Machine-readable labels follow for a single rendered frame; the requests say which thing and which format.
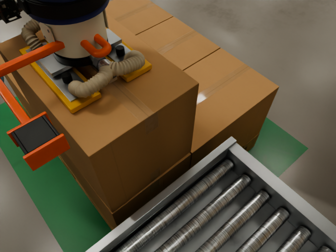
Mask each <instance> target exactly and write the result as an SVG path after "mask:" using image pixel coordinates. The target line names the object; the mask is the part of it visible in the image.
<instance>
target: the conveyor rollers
mask: <svg viewBox="0 0 336 252"><path fill-rule="evenodd" d="M233 169H234V164H233V163H232V162H231V161H230V160H229V159H225V160H224V161H223V162H222V163H220V164H219V165H218V166H217V167H215V168H214V169H213V170H212V171H211V172H209V173H208V174H207V175H206V176H205V177H203V178H202V179H201V180H200V181H199V182H197V183H196V184H195V185H194V186H192V187H191V188H190V189H189V190H188V191H186V192H185V193H184V194H183V195H182V196H180V197H179V198H178V199H177V200H176V201H174V202H173V203H172V204H171V205H169V206H168V207H167V208H166V209H165V210H163V211H162V212H161V213H160V214H159V215H157V216H156V217H155V218H154V219H153V220H151V221H150V222H149V223H148V224H146V225H145V226H144V227H143V228H142V229H140V230H139V231H138V232H137V233H136V234H134V235H133V236H132V237H131V238H130V239H128V240H127V241H126V242H125V243H123V244H122V245H121V246H120V247H119V248H117V249H116V250H115V251H114V252H137V251H138V250H139V249H141V248H142V247H143V246H144V245H145V244H146V243H148V242H149V241H150V240H151V239H152V238H153V237H155V236H156V235H157V234H158V233H159V232H160V231H162V230H163V229H164V228H165V227H166V226H167V225H169V224H170V223H171V222H172V221H173V220H174V219H176V218H177V217H178V216H179V215H180V214H181V213H183V212H184V211H185V210H186V209H187V208H188V207H190V206H191V205H192V204H193V203H194V202H195V201H197V200H198V199H199V198H200V197H201V196H202V195H204V194H205V193H206V192H207V191H208V190H209V189H211V188H212V187H213V186H214V185H215V184H216V183H218V182H219V181H220V180H221V179H222V178H223V177H225V176H226V175H227V174H228V173H229V172H230V171H232V170H233ZM251 183H252V182H251V179H250V178H249V177H248V176H247V175H246V174H242V175H240V176H239V177H238V178H237V179H236V180H235V181H234V182H233V183H231V184H230V185H229V186H228V187H227V188H226V189H225V190H223V191H222V192H221V193H220V194H219V195H218V196H217V197H216V198H214V199H213V200H212V201H211V202H210V203H209V204H208V205H206V206H205V207H204V208H203V209H202V210H201V211H200V212H199V213H197V214H196V215H195V216H194V217H193V218H192V219H191V220H190V221H188V222H187V223H186V224H185V225H184V226H183V227H182V228H180V229H179V230H178V231H177V232H176V233H175V234H174V235H173V236H171V237H170V238H169V239H168V240H167V241H166V242H165V243H163V244H162V245H161V246H160V247H159V248H158V249H157V250H156V251H154V252H177V251H178V250H179V249H181V248H182V247H183V246H184V245H185V244H186V243H187V242H188V241H189V240H190V239H191V238H193V237H194V236H195V235H196V234H197V233H198V232H199V231H200V230H201V229H202V228H203V227H204V226H206V225H207V224H208V223H209V222H210V221H211V220H212V219H213V218H214V217H215V216H216V215H218V214H219V213H220V212H221V211H222V210H223V209H224V208H225V207H226V206H227V205H228V204H229V203H231V202H232V201H233V200H234V199H235V198H236V197H237V196H238V195H239V194H240V193H241V192H243V191H244V190H245V189H246V188H247V187H248V186H249V185H250V184H251ZM269 200H270V197H269V195H268V194H267V193H266V192H265V191H264V190H259V191H258V192H257V193H256V194H255V195H254V196H253V197H252V198H251V199H250V200H249V201H248V202H247V203H246V204H245V205H243V206H242V207H241V208H240V209H239V210H238V211H237V212H236V213H235V214H234V215H233V216H232V217H231V218H230V219H229V220H228V221H227V222H226V223H225V224H223V225H222V226H221V227H220V228H219V229H218V230H217V231H216V232H215V233H214V234H213V235H212V236H211V237H210V238H209V239H208V240H207V241H206V242H205V243H203V244H202V245H201V246H200V247H199V248H198V249H197V250H196V251H195V252H218V251H219V250H220V249H221V248H222V247H223V246H224V245H225V244H226V243H227V242H228V241H229V240H230V239H231V238H232V237H233V236H234V235H235V234H236V233H237V232H238V231H239V230H240V229H241V228H242V227H243V226H244V225H245V224H246V223H247V222H248V221H249V220H250V219H251V218H252V217H253V216H254V215H255V214H256V213H257V212H258V211H259V210H260V209H261V208H262V207H263V206H264V205H265V204H266V203H267V202H268V201H269ZM289 218H290V215H289V213H288V212H287V211H286V210H285V209H284V208H282V207H278V208H277V209H276V210H275V211H274V212H273V214H272V215H271V216H270V217H269V218H268V219H267V220H266V221H265V222H264V223H263V224H262V225H261V226H260V227H259V228H258V229H257V230H256V231H255V232H254V233H253V234H252V235H251V236H250V237H249V238H248V239H247V240H246V241H245V242H244V243H243V244H242V245H241V246H240V247H239V248H238V249H237V250H236V251H235V252H258V251H259V250H260V249H261V248H262V247H263V246H264V244H265V243H266V242H267V241H268V240H269V239H270V238H271V237H272V236H273V235H274V234H275V233H276V232H277V230H278V229H279V228H280V227H281V226H282V225H283V224H284V223H285V222H286V221H287V220H288V219H289ZM311 236H312V235H311V233H310V231H309V230H308V229H307V228H305V227H304V226H301V225H300V226H298V227H297V228H296V230H295V231H294V232H293V233H292V234H291V235H290V236H289V237H288V238H287V240H286V241H285V242H284V243H283V244H282V245H281V246H280V247H279V249H278V250H277V251H276V252H298V251H299V250H300V249H301V248H302V247H303V245H304V244H305V243H306V242H307V241H308V240H309V238H310V237H311ZM316 252H332V251H331V250H330V249H329V248H328V247H326V246H323V245H322V246H320V247H319V249H318V250H317V251H316Z"/></svg>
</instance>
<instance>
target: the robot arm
mask: <svg viewBox="0 0 336 252"><path fill-rule="evenodd" d="M22 11H23V10H22V9H21V8H20V7H19V4H18V2H17V0H16V1H15V0H0V20H3V21H4V22H5V23H6V24H7V23H10V22H13V21H15V20H18V19H20V18H22V17H21V16H20V14H21V13H20V12H22ZM13 17H17V18H15V19H13V20H10V21H9V19H11V18H13ZM0 78H1V80H2V81H3V82H4V76H2V77H0Z"/></svg>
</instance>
